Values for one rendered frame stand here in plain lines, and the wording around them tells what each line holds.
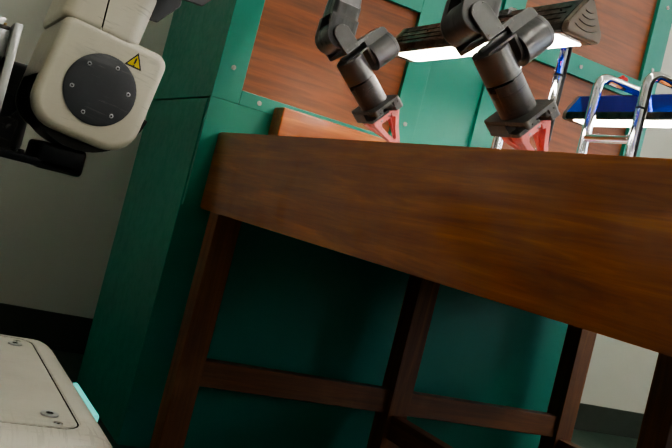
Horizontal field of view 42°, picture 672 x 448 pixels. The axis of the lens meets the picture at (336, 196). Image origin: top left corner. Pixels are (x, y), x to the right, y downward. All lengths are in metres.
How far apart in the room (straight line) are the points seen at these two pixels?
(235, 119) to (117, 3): 0.82
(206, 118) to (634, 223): 1.31
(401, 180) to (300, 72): 0.92
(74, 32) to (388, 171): 0.50
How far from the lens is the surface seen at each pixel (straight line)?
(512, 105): 1.30
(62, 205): 2.94
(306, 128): 2.07
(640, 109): 2.00
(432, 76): 2.33
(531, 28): 1.32
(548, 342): 2.70
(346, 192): 1.41
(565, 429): 2.62
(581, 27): 1.58
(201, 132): 2.04
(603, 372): 4.19
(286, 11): 2.15
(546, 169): 1.03
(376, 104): 1.72
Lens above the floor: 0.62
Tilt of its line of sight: 2 degrees up
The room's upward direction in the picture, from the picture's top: 14 degrees clockwise
